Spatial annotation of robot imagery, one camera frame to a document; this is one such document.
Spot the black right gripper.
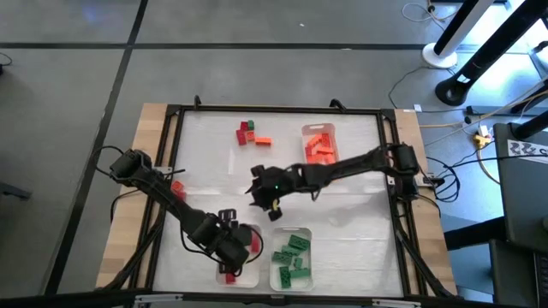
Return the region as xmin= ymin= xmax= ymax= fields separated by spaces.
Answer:
xmin=244 ymin=163 xmax=308 ymax=222

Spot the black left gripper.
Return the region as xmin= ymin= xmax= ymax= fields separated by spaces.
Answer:
xmin=213 ymin=208 xmax=254 ymax=275

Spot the green two-by-four brick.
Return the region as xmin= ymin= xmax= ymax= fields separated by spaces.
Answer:
xmin=287 ymin=234 xmax=312 ymax=252

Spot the white translucent plastic bin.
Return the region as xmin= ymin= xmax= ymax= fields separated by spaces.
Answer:
xmin=216 ymin=224 xmax=263 ymax=288
xmin=301 ymin=122 xmax=342 ymax=166
xmin=269 ymin=226 xmax=313 ymax=293

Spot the white translucent table mat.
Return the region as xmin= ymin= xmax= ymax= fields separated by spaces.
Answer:
xmin=152 ymin=110 xmax=406 ymax=299

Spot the small grey connector box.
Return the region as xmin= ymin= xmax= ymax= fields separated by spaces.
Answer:
xmin=417 ymin=174 xmax=446 ymax=188

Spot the black floor stand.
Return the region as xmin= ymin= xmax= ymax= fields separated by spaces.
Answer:
xmin=434 ymin=0 xmax=548 ymax=107

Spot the black desk leg bar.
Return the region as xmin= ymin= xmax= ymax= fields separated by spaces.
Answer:
xmin=443 ymin=216 xmax=506 ymax=252

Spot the black chair leg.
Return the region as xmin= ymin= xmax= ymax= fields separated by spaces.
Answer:
xmin=0 ymin=181 xmax=33 ymax=201

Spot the white round floor stand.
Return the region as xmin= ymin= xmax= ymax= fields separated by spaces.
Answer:
xmin=421 ymin=0 xmax=497 ymax=69

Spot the dark grey desk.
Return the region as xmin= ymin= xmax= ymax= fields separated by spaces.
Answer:
xmin=491 ymin=122 xmax=548 ymax=253

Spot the white marker paper sheet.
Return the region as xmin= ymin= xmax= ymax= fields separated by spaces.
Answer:
xmin=507 ymin=139 xmax=548 ymax=166

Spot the dark grey cabinet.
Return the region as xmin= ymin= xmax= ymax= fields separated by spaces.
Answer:
xmin=489 ymin=238 xmax=548 ymax=308

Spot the black slanted pole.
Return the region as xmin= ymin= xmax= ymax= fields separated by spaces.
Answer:
xmin=509 ymin=109 xmax=548 ymax=140

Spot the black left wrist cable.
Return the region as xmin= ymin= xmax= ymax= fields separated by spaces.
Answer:
xmin=246 ymin=224 xmax=265 ymax=264

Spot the black aluminium table frame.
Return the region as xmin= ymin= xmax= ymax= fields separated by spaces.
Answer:
xmin=102 ymin=97 xmax=457 ymax=300

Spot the silver crossbar bracket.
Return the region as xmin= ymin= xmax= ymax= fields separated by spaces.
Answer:
xmin=134 ymin=293 xmax=184 ymax=307
xmin=371 ymin=298 xmax=423 ymax=308

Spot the black table cable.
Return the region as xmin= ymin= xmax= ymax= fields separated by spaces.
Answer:
xmin=109 ymin=187 xmax=145 ymax=223

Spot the black frame crossbar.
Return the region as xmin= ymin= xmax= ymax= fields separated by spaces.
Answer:
xmin=0 ymin=290 xmax=548 ymax=308

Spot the black braided cable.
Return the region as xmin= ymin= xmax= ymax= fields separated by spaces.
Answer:
xmin=92 ymin=145 xmax=129 ymax=179

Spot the black cable bundle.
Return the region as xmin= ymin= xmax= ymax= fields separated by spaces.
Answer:
xmin=426 ymin=156 xmax=462 ymax=204

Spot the yellow floor cable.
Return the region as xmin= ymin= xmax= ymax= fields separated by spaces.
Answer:
xmin=418 ymin=87 xmax=548 ymax=129

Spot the white floor cable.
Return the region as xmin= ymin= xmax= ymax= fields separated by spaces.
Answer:
xmin=401 ymin=2 xmax=455 ymax=23

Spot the long black power cable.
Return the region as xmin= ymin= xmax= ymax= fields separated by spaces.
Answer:
xmin=444 ymin=151 xmax=548 ymax=171

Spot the thin black floor cable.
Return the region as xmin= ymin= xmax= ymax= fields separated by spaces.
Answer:
xmin=0 ymin=50 xmax=13 ymax=77

